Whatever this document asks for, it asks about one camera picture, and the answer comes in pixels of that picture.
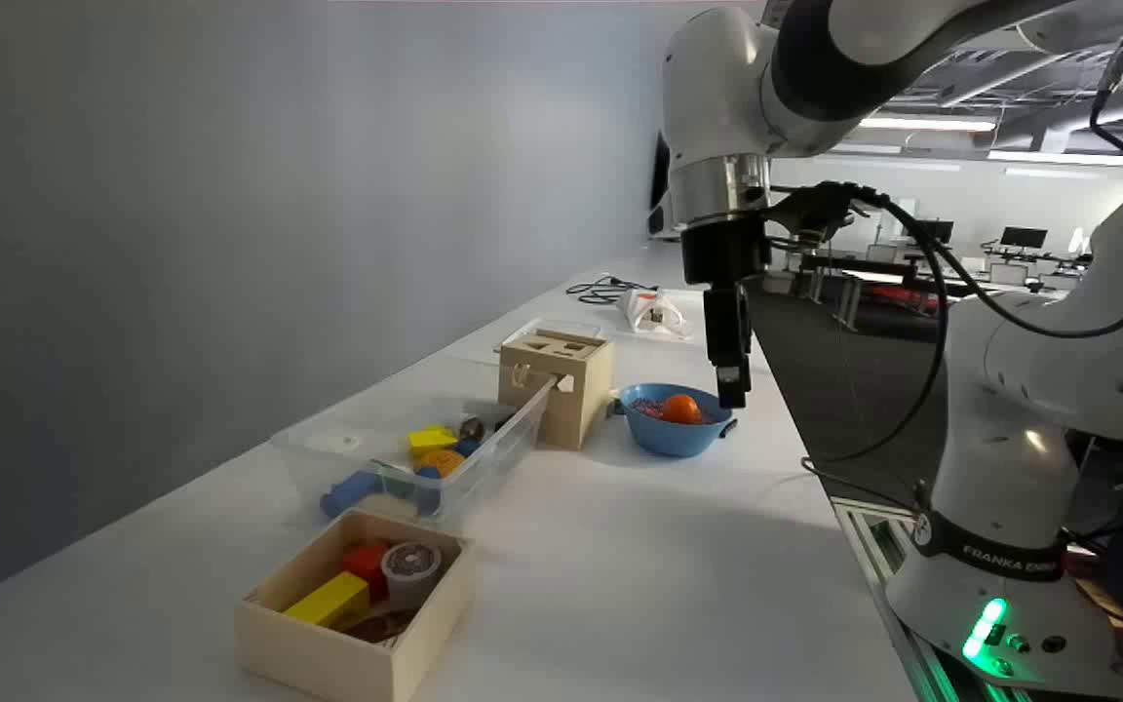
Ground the long yellow wooden block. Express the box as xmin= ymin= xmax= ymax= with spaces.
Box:
xmin=282 ymin=569 xmax=374 ymax=632

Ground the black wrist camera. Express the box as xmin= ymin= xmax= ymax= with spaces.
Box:
xmin=769 ymin=179 xmax=874 ymax=253

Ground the black camera cable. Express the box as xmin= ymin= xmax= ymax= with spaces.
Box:
xmin=798 ymin=184 xmax=955 ymax=470

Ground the wooden shape sorter box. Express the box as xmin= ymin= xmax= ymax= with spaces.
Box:
xmin=493 ymin=325 xmax=614 ymax=451

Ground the blue toy block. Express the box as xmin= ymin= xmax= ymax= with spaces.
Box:
xmin=314 ymin=463 xmax=444 ymax=524

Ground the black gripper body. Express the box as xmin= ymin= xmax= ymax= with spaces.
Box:
xmin=677 ymin=210 xmax=770 ymax=295

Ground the blue plastic bowl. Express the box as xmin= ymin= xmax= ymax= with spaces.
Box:
xmin=612 ymin=379 xmax=739 ymax=461

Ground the computer monitor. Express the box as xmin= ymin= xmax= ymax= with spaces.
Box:
xmin=998 ymin=221 xmax=1051 ymax=253

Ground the metal robot mounting plate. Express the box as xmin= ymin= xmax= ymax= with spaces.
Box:
xmin=829 ymin=487 xmax=968 ymax=702

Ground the clear plastic cup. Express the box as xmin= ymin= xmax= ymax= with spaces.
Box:
xmin=378 ymin=538 xmax=448 ymax=612

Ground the orange round toy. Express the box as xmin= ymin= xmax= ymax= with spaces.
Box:
xmin=412 ymin=446 xmax=466 ymax=485

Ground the red wooden block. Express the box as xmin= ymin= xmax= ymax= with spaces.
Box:
xmin=337 ymin=538 xmax=393 ymax=602

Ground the orange ball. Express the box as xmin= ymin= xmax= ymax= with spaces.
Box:
xmin=653 ymin=389 xmax=705 ymax=428

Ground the clear plastic bag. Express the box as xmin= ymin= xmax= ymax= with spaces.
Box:
xmin=622 ymin=285 xmax=699 ymax=346

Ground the clear plastic tote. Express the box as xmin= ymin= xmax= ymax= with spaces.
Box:
xmin=275 ymin=379 xmax=560 ymax=525

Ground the long ceiling light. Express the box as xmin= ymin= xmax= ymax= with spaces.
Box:
xmin=851 ymin=108 xmax=1003 ymax=136

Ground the black round toy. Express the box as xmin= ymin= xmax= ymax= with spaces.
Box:
xmin=454 ymin=413 xmax=490 ymax=461

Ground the open wooden box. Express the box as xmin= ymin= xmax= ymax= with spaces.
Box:
xmin=233 ymin=506 xmax=480 ymax=702

